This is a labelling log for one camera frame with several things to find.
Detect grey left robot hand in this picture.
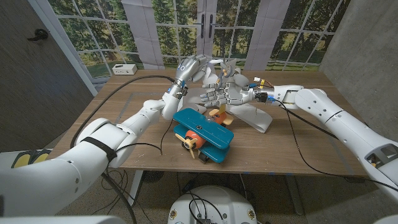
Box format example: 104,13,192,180
166,54,212,100

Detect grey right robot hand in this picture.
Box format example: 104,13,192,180
200,63,270,109

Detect orange-handled scissors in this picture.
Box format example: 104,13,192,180
216,58,238,90

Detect white receipt paper strip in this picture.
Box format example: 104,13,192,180
177,58,273,134

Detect teal orange toy plane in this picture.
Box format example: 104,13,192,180
172,102,235,164

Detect white power strip box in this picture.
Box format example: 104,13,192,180
111,63,138,76

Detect printed forest window backdrop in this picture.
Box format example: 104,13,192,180
46,0,352,78

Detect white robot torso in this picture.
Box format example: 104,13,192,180
167,185,259,224

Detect black round floor object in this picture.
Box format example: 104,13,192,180
142,170,165,184

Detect white table leg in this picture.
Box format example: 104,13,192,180
284,175,305,217
126,169,145,208

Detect yellow black floor object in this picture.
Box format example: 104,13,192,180
11,149,52,169

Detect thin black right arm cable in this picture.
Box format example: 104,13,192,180
273,99,398,193

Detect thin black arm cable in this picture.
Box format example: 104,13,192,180
273,99,398,193
114,119,174,156

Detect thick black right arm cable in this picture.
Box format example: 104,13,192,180
281,105,340,140

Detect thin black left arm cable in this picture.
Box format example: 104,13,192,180
114,119,174,156

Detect black wall door handle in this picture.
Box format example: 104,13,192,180
27,29,49,42

